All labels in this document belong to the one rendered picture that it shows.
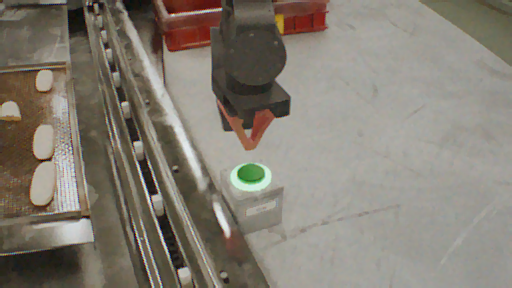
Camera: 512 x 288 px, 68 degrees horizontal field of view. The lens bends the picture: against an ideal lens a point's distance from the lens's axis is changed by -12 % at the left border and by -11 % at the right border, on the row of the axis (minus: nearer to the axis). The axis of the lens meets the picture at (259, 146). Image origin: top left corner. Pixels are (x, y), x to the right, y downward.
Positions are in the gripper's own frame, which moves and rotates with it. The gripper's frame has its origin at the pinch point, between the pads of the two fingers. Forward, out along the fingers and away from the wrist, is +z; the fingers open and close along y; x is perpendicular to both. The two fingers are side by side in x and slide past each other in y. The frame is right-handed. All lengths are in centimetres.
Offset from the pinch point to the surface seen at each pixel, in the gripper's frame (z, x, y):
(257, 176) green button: 4.5, -0.4, -1.6
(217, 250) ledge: 8.8, 8.0, -8.1
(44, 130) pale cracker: 4.4, 28.2, 22.7
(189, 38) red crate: 11, -8, 61
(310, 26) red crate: 12, -43, 59
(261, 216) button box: 10.1, 0.0, -3.8
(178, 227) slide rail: 10.1, 11.4, -1.3
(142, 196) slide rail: 10.1, 14.8, 6.8
